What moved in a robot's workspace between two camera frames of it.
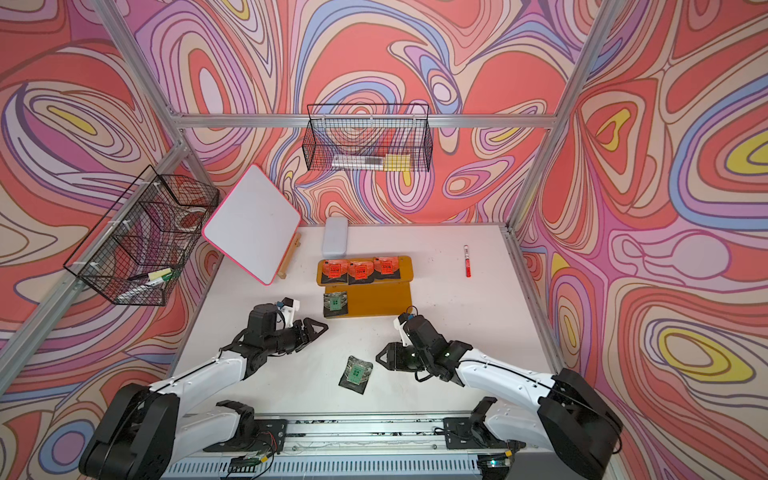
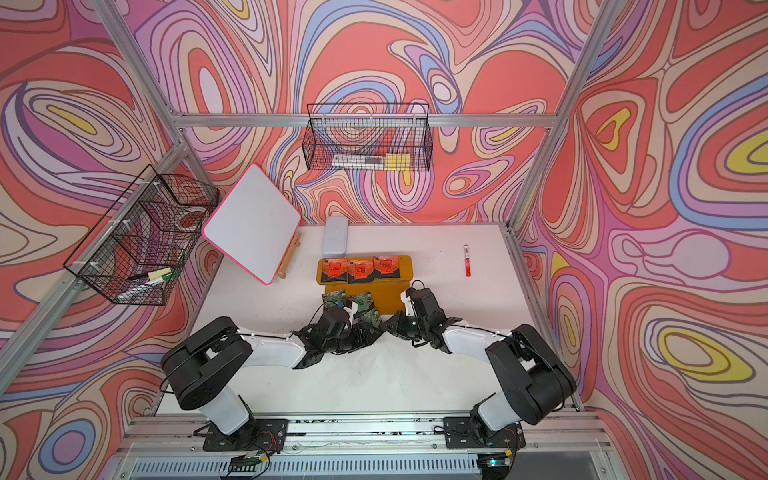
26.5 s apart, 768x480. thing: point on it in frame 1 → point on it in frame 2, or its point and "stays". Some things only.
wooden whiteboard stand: [296, 243] stays
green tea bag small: [357, 375] → [364, 301]
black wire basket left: [134, 254] stays
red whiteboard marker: [468, 263] stays
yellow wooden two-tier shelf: [385, 298] stays
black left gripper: [308, 334] → [367, 340]
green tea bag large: [335, 303] stays
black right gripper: [391, 364] → [400, 328]
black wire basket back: [374, 137] stays
